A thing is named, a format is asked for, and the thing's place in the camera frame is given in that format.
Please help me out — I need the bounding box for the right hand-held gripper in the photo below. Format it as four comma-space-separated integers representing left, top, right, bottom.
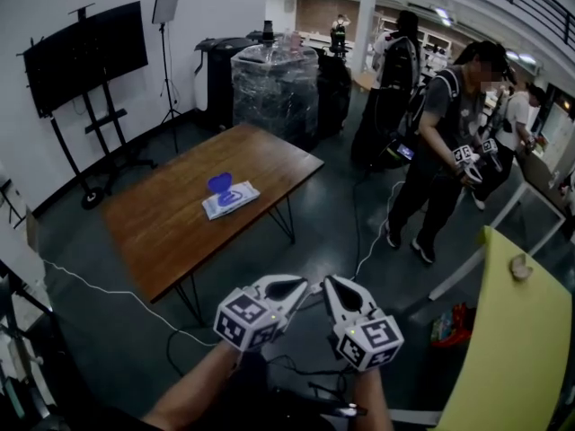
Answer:
322, 274, 405, 373

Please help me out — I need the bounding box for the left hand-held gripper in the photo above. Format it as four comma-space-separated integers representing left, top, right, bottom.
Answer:
213, 274, 309, 355

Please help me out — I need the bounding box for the white wet wipe pack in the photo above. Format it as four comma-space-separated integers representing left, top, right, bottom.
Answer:
200, 180, 261, 222

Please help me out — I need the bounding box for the blue plastic packet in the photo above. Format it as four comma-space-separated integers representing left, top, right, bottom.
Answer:
205, 172, 234, 196

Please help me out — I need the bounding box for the person's right forearm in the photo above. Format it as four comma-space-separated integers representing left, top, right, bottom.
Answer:
348, 365, 394, 431

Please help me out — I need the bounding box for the person's left forearm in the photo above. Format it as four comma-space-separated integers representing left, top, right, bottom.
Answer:
141, 341, 246, 431

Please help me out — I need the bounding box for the red bag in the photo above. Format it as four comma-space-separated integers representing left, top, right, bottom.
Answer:
429, 302, 477, 347

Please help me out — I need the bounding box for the person's dark clothing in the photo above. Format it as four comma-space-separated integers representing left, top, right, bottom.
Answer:
89, 352, 393, 431

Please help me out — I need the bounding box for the wooden table with black legs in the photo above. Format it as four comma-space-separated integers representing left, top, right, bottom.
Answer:
101, 123, 325, 327

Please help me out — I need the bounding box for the black waist pack with screen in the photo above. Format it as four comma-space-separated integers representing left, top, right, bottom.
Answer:
379, 130, 420, 171

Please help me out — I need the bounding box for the large black bag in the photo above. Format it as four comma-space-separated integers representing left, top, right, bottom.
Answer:
349, 85, 408, 171

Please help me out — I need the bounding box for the yellow-green table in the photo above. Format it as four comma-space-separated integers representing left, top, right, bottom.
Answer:
429, 224, 574, 431

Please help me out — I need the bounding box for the small beige object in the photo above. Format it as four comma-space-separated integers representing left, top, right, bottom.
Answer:
509, 253, 535, 283

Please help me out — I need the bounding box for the plastic wrapped pallet load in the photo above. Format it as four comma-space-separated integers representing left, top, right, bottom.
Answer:
230, 42, 320, 152

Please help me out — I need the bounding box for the black covered machine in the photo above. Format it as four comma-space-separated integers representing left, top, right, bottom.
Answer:
316, 47, 353, 141

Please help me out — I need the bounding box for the black pole stand round base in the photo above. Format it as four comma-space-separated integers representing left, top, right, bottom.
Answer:
48, 113, 107, 211

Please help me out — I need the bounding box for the black lidded bin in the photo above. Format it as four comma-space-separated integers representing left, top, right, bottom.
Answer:
193, 37, 260, 132

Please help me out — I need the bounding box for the black wheeled television stand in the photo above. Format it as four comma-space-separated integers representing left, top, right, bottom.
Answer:
66, 2, 158, 197

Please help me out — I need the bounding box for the cardboard sheet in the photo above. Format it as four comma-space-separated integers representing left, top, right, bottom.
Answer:
24, 207, 42, 251

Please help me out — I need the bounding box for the black shelf rack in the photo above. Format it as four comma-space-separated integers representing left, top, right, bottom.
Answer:
0, 258, 58, 424

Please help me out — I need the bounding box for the whiteboard on black stand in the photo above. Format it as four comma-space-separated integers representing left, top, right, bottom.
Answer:
0, 163, 28, 231

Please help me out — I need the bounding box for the black television screen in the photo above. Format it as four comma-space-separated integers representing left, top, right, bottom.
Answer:
22, 0, 149, 119

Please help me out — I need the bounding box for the white light panel on tripod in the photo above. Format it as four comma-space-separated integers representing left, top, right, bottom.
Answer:
151, 0, 184, 154

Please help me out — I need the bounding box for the white floor cable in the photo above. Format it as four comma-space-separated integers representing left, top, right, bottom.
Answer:
353, 180, 406, 283
42, 258, 222, 347

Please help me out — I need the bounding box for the white table frame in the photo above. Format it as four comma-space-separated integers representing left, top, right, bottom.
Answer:
429, 180, 568, 303

